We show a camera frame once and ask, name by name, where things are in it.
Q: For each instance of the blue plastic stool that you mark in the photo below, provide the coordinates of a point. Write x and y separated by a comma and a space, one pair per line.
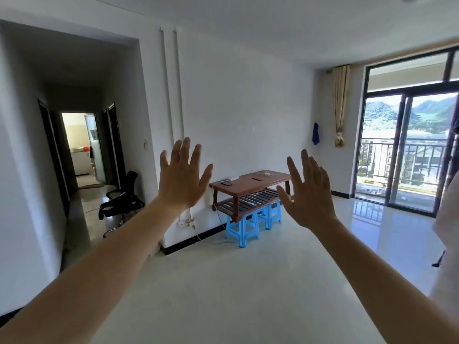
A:
274, 213
242, 229

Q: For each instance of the white kitchen cabinet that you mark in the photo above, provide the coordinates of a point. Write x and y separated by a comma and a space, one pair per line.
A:
80, 162

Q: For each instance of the black office chair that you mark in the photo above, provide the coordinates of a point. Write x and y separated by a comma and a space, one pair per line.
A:
122, 204

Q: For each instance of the brown wooden table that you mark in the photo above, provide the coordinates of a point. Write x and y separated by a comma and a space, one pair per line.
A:
247, 184

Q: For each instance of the person's left hand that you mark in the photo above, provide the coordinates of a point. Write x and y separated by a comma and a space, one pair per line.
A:
181, 179

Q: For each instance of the white wall socket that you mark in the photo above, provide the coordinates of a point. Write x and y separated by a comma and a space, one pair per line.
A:
186, 222

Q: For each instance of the blue hanging cloth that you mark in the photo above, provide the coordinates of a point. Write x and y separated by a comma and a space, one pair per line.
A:
316, 134

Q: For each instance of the glass kitchen door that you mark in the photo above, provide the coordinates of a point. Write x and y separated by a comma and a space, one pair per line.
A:
96, 146

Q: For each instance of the dark wooden door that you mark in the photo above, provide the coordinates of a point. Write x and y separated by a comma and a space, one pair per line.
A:
116, 146
53, 157

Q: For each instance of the person's right hand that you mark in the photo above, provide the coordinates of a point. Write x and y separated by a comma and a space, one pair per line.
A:
312, 200

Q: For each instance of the person's right forearm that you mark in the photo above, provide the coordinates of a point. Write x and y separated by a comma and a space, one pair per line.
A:
376, 283

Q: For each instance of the person's left forearm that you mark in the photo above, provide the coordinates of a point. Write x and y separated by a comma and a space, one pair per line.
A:
89, 279

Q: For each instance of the white wall conduit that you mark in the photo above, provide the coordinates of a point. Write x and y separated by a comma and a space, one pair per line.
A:
179, 85
167, 85

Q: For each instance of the black framed sliding glass door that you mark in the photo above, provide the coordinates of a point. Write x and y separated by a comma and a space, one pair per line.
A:
398, 139

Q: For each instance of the black stand leg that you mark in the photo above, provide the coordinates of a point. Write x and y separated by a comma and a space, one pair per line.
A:
439, 259

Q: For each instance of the black balcony railing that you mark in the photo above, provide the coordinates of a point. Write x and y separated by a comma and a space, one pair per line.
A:
426, 139

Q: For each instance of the beige curtain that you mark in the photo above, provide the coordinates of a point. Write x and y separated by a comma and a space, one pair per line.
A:
340, 103

